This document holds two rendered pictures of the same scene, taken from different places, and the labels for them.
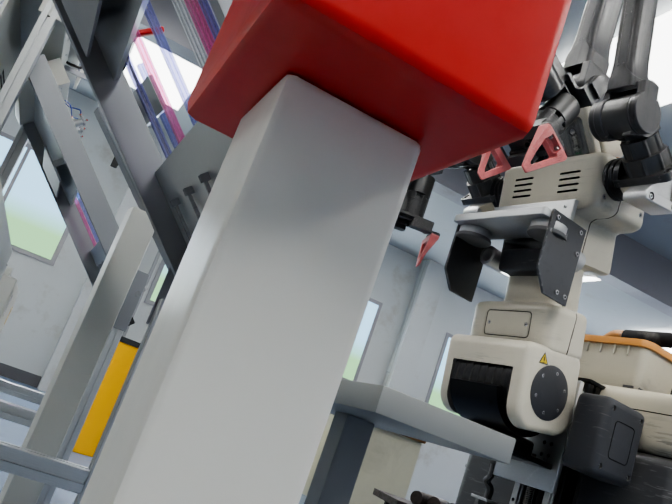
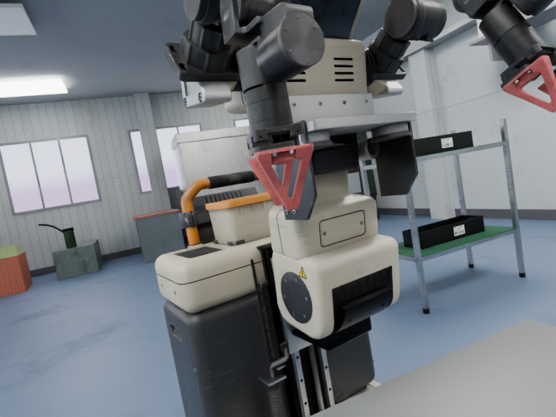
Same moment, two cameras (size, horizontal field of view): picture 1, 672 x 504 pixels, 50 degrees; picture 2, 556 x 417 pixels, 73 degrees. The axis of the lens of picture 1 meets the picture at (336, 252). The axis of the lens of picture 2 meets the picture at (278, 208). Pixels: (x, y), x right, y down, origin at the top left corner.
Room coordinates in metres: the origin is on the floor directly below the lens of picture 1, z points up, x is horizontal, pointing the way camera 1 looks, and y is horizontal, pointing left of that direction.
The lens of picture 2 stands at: (1.56, 0.36, 0.96)
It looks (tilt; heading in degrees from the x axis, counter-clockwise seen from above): 4 degrees down; 269
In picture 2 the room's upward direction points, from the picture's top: 10 degrees counter-clockwise
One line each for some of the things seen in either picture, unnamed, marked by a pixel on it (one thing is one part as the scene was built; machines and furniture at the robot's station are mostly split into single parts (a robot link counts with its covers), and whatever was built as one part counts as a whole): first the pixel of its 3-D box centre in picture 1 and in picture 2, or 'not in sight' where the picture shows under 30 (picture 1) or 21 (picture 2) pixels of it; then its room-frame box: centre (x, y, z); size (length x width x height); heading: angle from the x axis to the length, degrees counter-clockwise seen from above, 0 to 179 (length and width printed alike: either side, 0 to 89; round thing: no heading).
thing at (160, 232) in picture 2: not in sight; (158, 233); (3.56, -6.32, 0.38); 1.40 x 0.72 x 0.75; 110
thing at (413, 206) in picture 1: (412, 210); (270, 117); (1.54, -0.13, 1.04); 0.10 x 0.07 x 0.07; 96
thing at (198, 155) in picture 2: not in sight; (222, 186); (2.35, -6.86, 1.00); 1.56 x 1.20 x 2.01; 20
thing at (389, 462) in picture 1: (324, 451); not in sight; (7.40, -0.57, 0.39); 2.30 x 0.75 x 0.79; 20
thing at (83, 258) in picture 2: not in sight; (71, 246); (4.96, -6.04, 0.46); 0.96 x 0.77 x 0.92; 110
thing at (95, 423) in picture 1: (98, 391); not in sight; (4.21, 0.99, 0.32); 0.42 x 0.41 x 0.65; 19
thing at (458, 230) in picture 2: not in sight; (443, 231); (0.38, -2.18, 0.41); 0.57 x 0.17 x 0.11; 20
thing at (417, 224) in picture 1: (417, 244); (276, 173); (1.54, -0.17, 0.97); 0.07 x 0.07 x 0.09; 6
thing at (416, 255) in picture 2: not in sight; (441, 210); (0.38, -2.18, 0.55); 0.91 x 0.46 x 1.10; 20
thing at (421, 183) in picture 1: (418, 185); (263, 69); (1.54, -0.12, 1.10); 0.07 x 0.06 x 0.07; 118
